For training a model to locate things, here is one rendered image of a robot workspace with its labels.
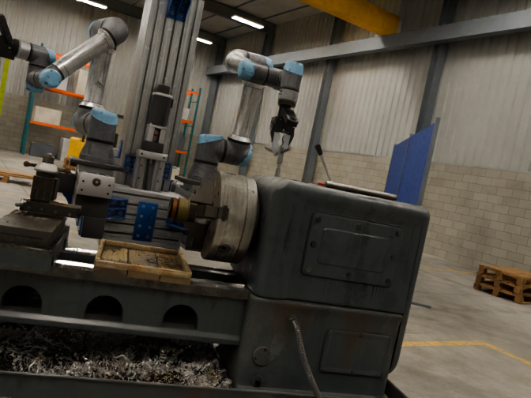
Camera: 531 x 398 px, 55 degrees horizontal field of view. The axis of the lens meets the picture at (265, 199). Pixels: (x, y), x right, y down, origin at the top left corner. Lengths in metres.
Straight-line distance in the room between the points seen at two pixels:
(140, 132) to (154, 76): 0.28
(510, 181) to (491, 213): 0.87
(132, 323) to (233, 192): 0.53
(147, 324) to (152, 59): 1.34
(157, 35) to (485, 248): 11.30
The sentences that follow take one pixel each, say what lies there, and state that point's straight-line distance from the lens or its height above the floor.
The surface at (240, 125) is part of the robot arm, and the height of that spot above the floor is 1.46.
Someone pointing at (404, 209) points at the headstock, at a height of 1.23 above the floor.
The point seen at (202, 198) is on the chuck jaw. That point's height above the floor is 1.13.
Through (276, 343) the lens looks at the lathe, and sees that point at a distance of 1.74.
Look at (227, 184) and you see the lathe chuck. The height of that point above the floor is 1.20.
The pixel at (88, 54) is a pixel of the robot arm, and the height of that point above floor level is 1.60.
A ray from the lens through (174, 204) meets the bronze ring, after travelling 1.74.
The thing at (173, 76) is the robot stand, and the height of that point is 1.63.
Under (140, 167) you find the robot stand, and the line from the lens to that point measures 2.44.
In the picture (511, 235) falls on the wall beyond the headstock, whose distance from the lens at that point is 12.77.
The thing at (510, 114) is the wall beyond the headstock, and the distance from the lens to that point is 13.42.
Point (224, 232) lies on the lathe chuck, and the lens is 1.65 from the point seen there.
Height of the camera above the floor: 1.27
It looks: 3 degrees down
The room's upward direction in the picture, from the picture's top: 11 degrees clockwise
